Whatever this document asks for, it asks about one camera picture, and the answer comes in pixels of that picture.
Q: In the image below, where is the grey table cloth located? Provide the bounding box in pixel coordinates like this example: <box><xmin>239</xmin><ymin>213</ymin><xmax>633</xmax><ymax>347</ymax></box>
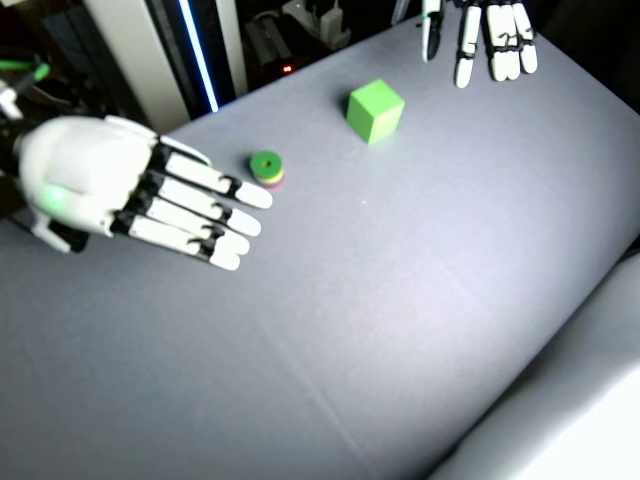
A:
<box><xmin>0</xmin><ymin>9</ymin><xmax>640</xmax><ymax>480</ymax></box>

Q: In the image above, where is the white plastic device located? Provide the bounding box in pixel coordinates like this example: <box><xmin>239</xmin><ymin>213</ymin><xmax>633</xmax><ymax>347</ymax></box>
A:
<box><xmin>282</xmin><ymin>0</ymin><xmax>354</xmax><ymax>51</ymax></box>

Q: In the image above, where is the black box with red light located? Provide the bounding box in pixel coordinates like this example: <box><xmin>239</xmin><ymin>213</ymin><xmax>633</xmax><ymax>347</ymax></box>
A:
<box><xmin>243</xmin><ymin>52</ymin><xmax>314</xmax><ymax>95</ymax></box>

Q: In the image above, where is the blue light strip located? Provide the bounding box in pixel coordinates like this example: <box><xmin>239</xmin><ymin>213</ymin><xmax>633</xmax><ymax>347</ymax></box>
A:
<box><xmin>177</xmin><ymin>0</ymin><xmax>221</xmax><ymax>114</ymax></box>

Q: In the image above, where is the green cube block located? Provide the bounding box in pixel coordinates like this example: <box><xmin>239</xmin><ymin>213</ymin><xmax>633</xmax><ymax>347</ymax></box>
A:
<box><xmin>346</xmin><ymin>78</ymin><xmax>406</xmax><ymax>146</ymax></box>

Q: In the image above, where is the green toy ring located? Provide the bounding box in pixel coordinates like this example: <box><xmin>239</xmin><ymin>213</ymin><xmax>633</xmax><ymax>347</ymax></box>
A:
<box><xmin>249</xmin><ymin>150</ymin><xmax>284</xmax><ymax>179</ymax></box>

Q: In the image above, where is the white rounded shell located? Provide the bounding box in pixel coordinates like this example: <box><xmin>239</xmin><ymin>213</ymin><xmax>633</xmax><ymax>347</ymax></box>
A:
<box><xmin>428</xmin><ymin>253</ymin><xmax>640</xmax><ymax>480</ymax></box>

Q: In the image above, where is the white pillar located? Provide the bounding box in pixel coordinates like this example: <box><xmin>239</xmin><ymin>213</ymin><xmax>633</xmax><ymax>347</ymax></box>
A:
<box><xmin>82</xmin><ymin>0</ymin><xmax>249</xmax><ymax>122</ymax></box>

